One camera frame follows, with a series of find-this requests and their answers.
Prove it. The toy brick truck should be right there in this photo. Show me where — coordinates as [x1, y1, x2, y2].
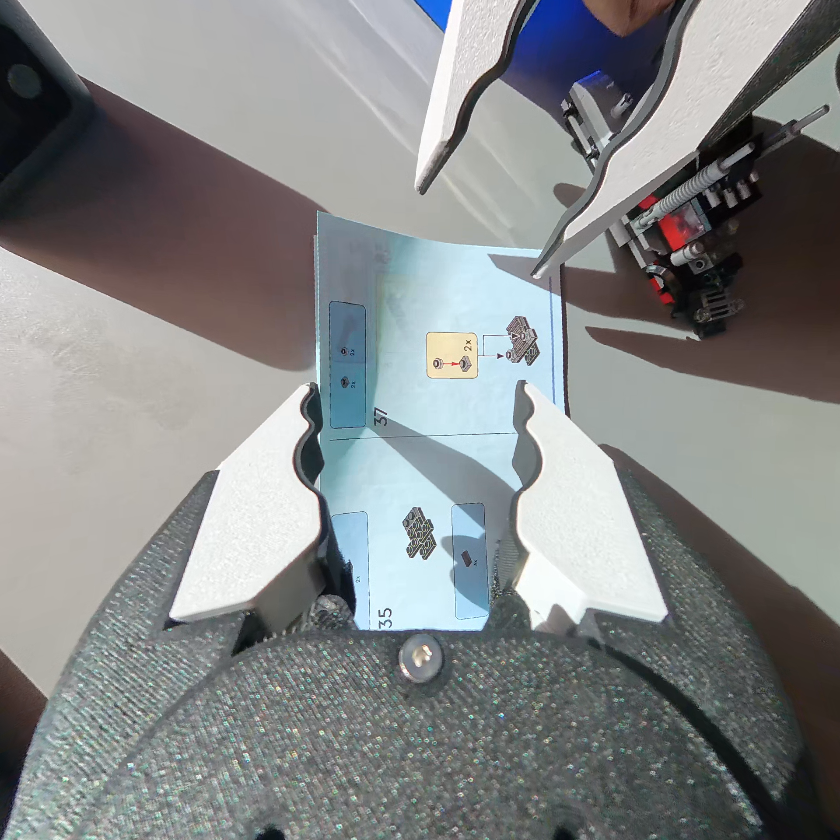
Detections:
[561, 72, 831, 340]

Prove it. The person's right hand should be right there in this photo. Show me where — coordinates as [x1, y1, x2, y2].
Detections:
[584, 0, 678, 38]

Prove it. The black rectangular device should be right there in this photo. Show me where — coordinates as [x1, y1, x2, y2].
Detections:
[0, 0, 101, 219]

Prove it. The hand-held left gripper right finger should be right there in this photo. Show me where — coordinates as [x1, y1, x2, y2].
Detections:
[508, 379, 670, 641]

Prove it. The blue plastic bin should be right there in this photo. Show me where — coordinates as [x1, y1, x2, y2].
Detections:
[427, 0, 664, 89]

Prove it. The light blue instruction booklet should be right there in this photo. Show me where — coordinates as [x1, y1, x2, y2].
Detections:
[314, 210, 570, 634]

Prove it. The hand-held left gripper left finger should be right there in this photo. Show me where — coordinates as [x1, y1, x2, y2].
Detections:
[167, 382, 329, 624]

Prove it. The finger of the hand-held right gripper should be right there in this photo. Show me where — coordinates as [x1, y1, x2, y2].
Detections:
[415, 0, 544, 196]
[530, 0, 840, 281]

